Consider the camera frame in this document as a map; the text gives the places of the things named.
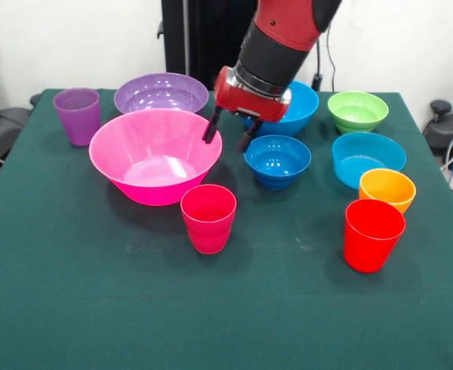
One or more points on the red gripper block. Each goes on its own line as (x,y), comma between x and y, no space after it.
(245,102)

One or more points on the small dark blue plastic bowl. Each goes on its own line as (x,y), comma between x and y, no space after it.
(276,169)

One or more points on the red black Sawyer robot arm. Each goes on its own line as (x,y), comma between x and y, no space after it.
(284,23)

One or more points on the large light blue plastic bowl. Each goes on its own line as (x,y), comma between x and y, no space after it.
(303,108)

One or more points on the purple plastic bowl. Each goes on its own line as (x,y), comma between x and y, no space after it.
(161,92)

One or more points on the large pink plastic bowl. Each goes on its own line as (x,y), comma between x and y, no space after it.
(149,154)

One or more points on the magenta plastic cup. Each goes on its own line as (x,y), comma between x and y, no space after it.
(207,227)

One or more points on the shallow light blue plastic bowl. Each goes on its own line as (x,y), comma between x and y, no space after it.
(349,162)

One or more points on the green plastic bowl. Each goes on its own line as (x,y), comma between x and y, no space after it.
(357,112)

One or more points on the purple plastic cup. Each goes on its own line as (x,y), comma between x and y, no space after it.
(78,123)

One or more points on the orange plastic cup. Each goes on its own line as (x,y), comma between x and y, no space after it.
(388,189)

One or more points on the red plastic cup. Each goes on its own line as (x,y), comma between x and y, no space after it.
(369,246)

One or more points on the dark green tablecloth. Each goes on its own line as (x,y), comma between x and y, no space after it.
(95,308)

